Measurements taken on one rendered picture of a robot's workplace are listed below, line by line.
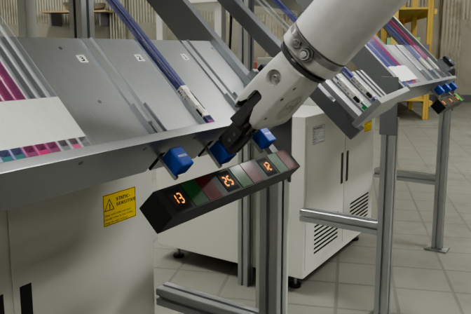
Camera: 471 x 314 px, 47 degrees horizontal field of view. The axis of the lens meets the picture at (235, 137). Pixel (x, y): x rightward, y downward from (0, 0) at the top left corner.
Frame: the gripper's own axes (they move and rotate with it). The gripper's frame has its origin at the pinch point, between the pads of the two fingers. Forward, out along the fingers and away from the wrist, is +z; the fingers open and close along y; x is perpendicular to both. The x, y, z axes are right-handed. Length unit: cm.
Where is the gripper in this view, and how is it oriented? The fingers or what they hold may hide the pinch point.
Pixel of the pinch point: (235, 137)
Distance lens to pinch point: 77.9
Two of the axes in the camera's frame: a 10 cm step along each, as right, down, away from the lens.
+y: 5.4, -1.3, 8.3
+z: -5.9, 6.5, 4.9
